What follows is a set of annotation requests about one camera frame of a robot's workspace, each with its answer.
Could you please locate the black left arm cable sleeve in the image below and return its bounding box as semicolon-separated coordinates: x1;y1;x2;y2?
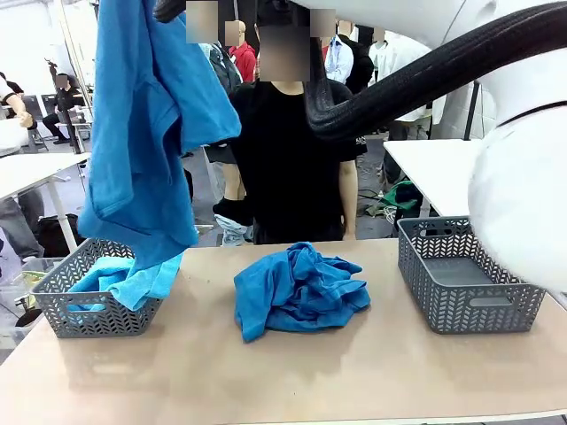
152;0;190;24

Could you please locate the black backpack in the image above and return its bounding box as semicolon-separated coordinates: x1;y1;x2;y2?
37;213;88;258

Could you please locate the black tripod stand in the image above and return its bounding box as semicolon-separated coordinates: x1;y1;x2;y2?
462;81;482;141

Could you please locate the turquoise terry garment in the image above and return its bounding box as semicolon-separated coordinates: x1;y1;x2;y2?
66;251;183;312

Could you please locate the person in grey trousers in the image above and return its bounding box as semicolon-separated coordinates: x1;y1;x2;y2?
0;189;45;262

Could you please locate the mannequin in red jacket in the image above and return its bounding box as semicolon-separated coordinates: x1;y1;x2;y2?
228;19;258;83

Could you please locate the seated person in black shirt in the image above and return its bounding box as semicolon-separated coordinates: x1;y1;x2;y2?
0;70;35;129

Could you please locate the blue cotton garment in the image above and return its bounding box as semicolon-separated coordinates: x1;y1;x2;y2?
233;260;293;343
265;242;372;333

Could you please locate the white side table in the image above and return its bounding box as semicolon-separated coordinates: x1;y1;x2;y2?
383;138;484;218

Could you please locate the silver metal pole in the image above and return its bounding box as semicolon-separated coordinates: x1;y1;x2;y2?
55;0;97;129

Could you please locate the green fabric bag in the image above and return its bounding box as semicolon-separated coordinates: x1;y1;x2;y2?
380;181;422;212

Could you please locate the seated person with black hair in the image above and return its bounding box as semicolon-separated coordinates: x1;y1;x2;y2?
42;73;85;145

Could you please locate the mannequin in black jacket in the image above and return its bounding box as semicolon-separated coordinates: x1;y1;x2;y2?
338;19;376;94

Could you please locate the clear plastic storage bin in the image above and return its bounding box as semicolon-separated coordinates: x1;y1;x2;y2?
0;256;52;331

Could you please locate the person in black t-shirt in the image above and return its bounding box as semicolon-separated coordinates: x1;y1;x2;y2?
229;0;369;245

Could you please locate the person's left forearm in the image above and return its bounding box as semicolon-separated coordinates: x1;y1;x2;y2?
338;189;359;230

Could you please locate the grey woven plastic basket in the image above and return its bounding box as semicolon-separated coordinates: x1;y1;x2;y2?
397;215;547;336
30;237;181;340

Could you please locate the mannequin in light blue shirt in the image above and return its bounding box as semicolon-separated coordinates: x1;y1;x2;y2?
325;35;355;85

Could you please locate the mannequin in white shirt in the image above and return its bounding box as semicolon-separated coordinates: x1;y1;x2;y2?
369;28;448;134

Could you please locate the blue t-shirt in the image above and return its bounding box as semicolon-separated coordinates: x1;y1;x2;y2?
77;0;243;271

